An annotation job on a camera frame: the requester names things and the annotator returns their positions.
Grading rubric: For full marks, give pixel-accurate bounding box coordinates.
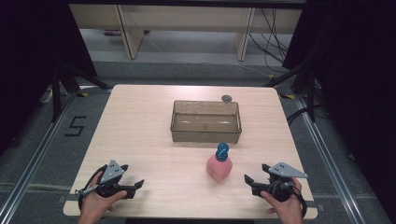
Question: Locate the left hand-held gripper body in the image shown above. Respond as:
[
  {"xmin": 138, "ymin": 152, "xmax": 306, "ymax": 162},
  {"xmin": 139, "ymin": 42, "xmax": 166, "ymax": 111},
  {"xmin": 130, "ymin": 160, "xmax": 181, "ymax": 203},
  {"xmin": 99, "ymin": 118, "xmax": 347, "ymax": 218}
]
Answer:
[{"xmin": 94, "ymin": 159, "xmax": 137, "ymax": 200}]

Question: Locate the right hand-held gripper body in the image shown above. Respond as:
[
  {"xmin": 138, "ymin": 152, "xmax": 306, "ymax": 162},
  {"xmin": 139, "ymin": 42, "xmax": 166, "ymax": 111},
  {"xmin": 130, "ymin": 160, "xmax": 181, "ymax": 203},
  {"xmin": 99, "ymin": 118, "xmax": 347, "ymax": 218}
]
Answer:
[{"xmin": 250, "ymin": 161, "xmax": 309, "ymax": 203}]

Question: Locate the person's left hand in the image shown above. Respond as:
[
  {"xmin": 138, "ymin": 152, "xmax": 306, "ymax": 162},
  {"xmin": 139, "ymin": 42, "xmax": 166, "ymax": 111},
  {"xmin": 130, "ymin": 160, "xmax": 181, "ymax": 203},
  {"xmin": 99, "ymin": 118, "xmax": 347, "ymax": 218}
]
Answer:
[{"xmin": 78, "ymin": 171, "xmax": 128, "ymax": 220}]

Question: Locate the person's right hand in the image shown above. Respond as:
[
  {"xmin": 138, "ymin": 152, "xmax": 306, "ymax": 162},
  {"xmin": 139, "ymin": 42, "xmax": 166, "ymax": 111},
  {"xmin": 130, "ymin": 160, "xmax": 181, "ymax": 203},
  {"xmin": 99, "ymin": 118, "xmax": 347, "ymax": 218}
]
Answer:
[{"xmin": 260, "ymin": 177, "xmax": 304, "ymax": 220}]

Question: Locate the pink bottle with blue pump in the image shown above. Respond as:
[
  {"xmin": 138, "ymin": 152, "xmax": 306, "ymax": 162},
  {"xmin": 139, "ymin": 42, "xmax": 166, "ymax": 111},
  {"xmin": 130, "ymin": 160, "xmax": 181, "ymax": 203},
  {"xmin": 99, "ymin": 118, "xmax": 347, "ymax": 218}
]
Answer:
[{"xmin": 205, "ymin": 142, "xmax": 233, "ymax": 184}]

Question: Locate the clear brown plastic bin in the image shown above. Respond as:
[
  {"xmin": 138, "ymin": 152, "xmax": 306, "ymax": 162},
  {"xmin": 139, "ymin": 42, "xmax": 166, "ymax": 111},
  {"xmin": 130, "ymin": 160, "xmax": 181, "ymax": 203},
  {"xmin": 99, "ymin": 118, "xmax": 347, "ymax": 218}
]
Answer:
[{"xmin": 170, "ymin": 100, "xmax": 243, "ymax": 145}]

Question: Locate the black metal stand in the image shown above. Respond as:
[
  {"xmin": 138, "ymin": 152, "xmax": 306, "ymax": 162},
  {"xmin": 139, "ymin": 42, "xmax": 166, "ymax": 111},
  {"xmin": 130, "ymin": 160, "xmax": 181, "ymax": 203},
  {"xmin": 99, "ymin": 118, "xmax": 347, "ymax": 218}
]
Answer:
[
  {"xmin": 50, "ymin": 63, "xmax": 113, "ymax": 123},
  {"xmin": 264, "ymin": 60, "xmax": 318, "ymax": 123}
]

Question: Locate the white power strip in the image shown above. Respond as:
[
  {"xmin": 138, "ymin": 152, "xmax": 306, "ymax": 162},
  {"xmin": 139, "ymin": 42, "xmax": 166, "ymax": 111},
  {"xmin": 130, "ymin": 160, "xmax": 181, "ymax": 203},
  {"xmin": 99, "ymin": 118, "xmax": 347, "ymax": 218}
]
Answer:
[{"xmin": 39, "ymin": 88, "xmax": 54, "ymax": 105}]

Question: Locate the dark curtain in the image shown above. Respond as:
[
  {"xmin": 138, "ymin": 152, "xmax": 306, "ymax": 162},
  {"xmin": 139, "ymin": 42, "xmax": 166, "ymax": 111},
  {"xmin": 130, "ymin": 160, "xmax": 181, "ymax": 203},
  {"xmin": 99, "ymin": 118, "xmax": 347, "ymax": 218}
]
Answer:
[
  {"xmin": 0, "ymin": 0, "xmax": 98, "ymax": 154},
  {"xmin": 281, "ymin": 0, "xmax": 396, "ymax": 217}
]

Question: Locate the beige wooden desk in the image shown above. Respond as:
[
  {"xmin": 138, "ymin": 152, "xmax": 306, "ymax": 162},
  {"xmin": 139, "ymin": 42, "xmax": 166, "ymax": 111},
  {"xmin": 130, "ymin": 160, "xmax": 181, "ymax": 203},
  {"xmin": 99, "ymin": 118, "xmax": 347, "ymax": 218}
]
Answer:
[{"xmin": 68, "ymin": 3, "xmax": 303, "ymax": 63}]

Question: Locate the black wrist strap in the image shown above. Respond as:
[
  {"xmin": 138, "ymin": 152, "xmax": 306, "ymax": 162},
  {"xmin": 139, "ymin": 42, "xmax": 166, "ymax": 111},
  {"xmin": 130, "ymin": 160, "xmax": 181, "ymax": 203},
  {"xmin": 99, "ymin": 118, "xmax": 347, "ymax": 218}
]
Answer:
[
  {"xmin": 292, "ymin": 186, "xmax": 309, "ymax": 219},
  {"xmin": 78, "ymin": 164, "xmax": 108, "ymax": 211}
]

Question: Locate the metal floor rail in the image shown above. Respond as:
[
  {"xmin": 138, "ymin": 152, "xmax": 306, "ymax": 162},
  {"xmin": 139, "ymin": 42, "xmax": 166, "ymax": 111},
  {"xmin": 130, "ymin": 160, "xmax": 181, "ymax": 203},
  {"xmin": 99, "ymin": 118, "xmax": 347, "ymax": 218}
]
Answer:
[
  {"xmin": 0, "ymin": 92, "xmax": 78, "ymax": 224},
  {"xmin": 295, "ymin": 94, "xmax": 366, "ymax": 224}
]

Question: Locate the thick black floor cable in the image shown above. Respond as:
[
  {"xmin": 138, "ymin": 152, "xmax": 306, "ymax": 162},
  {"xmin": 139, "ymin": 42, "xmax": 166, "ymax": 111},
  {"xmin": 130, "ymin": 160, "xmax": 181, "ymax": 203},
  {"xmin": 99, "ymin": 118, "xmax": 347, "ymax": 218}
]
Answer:
[{"xmin": 286, "ymin": 106, "xmax": 310, "ymax": 126}]

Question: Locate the black cable bundle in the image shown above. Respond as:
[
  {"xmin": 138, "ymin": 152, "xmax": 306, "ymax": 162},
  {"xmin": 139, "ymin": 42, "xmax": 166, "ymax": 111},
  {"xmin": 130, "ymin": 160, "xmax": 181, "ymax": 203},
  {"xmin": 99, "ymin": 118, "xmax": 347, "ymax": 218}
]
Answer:
[{"xmin": 248, "ymin": 8, "xmax": 290, "ymax": 75}]

